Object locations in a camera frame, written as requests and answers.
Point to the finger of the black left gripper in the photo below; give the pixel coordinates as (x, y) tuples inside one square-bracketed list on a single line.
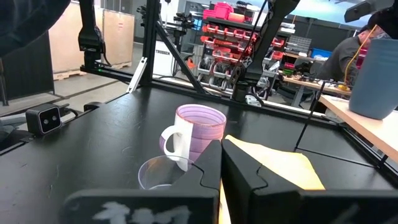
[(370, 9)]

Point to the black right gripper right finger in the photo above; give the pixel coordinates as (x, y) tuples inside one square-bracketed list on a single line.
[(239, 177)]

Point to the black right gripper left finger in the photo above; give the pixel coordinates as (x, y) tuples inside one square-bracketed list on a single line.
[(205, 174)]

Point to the clear glass cup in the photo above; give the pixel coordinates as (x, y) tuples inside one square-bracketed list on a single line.
[(155, 174)]

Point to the tall blue cup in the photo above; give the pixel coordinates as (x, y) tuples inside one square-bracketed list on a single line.
[(376, 81)]

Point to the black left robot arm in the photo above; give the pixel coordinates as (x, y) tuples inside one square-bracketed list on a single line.
[(264, 37)]

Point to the wooden shelf with black legs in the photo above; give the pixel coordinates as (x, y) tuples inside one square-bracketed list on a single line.
[(367, 127)]

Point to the orange cloth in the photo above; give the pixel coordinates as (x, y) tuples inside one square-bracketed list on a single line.
[(280, 161)]

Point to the person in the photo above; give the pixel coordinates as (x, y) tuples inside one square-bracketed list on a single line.
[(28, 18), (339, 59)]

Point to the cluttered workbench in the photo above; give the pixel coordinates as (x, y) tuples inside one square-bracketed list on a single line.
[(311, 83)]

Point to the white sign with lettering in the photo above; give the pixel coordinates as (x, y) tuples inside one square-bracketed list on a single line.
[(163, 62)]

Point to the rack with red bins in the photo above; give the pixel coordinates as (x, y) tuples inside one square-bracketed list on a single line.
[(224, 40)]

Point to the wooden crates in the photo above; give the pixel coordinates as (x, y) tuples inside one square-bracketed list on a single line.
[(118, 37)]

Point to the dark partition panel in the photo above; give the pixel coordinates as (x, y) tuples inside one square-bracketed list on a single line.
[(25, 71)]

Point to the black table frame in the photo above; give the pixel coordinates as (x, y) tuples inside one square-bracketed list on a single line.
[(150, 46)]

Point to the black table-level camera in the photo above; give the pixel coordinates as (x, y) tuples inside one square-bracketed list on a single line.
[(43, 119)]

